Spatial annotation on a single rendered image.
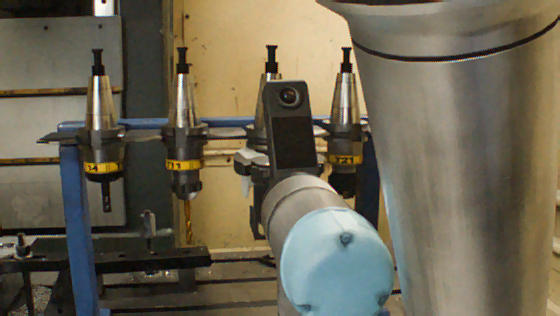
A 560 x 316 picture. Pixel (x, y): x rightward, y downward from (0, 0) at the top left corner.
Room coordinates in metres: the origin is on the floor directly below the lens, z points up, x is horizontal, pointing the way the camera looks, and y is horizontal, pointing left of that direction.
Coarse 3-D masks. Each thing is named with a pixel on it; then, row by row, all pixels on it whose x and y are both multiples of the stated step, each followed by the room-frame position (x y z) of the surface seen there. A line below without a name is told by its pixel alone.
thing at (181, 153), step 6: (168, 150) 0.65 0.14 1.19; (174, 150) 0.65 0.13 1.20; (180, 150) 0.64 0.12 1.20; (186, 150) 0.64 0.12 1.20; (192, 150) 0.65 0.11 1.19; (198, 150) 0.65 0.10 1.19; (168, 156) 0.65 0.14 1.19; (174, 156) 0.65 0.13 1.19; (180, 156) 0.64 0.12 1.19; (186, 156) 0.64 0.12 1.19; (192, 156) 0.65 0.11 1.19; (198, 156) 0.65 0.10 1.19; (168, 168) 0.65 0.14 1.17; (198, 168) 0.65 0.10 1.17
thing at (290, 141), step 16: (272, 80) 0.52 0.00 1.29; (288, 80) 0.53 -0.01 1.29; (272, 96) 0.51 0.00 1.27; (288, 96) 0.51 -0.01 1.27; (304, 96) 0.52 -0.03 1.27; (272, 112) 0.51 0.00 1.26; (288, 112) 0.51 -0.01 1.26; (304, 112) 0.51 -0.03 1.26; (272, 128) 0.50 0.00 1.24; (288, 128) 0.50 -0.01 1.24; (304, 128) 0.50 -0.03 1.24; (272, 144) 0.49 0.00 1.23; (288, 144) 0.49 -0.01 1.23; (304, 144) 0.50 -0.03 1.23; (272, 160) 0.49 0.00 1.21; (288, 160) 0.49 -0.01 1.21; (304, 160) 0.49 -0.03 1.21; (272, 176) 0.49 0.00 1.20
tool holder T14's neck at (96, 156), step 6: (84, 150) 0.64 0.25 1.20; (90, 150) 0.63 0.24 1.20; (96, 150) 0.63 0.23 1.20; (108, 150) 0.63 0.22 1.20; (114, 150) 0.64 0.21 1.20; (120, 150) 0.65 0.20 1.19; (84, 156) 0.64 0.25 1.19; (90, 156) 0.63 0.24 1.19; (96, 156) 0.63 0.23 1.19; (102, 156) 0.63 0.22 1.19; (108, 156) 0.63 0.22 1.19; (114, 156) 0.64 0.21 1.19; (120, 156) 0.65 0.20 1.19; (90, 162) 0.63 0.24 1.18; (96, 162) 0.63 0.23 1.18; (102, 162) 0.63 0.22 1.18; (108, 162) 0.63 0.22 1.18
